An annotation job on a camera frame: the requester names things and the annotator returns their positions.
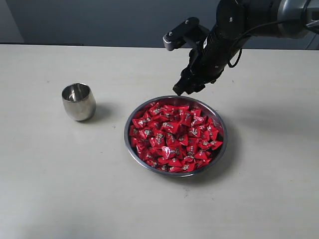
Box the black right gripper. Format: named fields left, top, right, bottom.
left=173, top=24, right=243, bottom=95

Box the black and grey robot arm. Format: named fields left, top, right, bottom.
left=163, top=0, right=319, bottom=96

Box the round stainless steel plate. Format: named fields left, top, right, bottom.
left=124, top=95, right=228, bottom=178

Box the pile of red wrapped candies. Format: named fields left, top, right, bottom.
left=129, top=100, right=224, bottom=173

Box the stainless steel cup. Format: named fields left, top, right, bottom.
left=61, top=83, right=96, bottom=121

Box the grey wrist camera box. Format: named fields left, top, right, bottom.
left=162, top=17, right=210, bottom=51

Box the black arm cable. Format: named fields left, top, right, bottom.
left=227, top=14, right=319, bottom=68

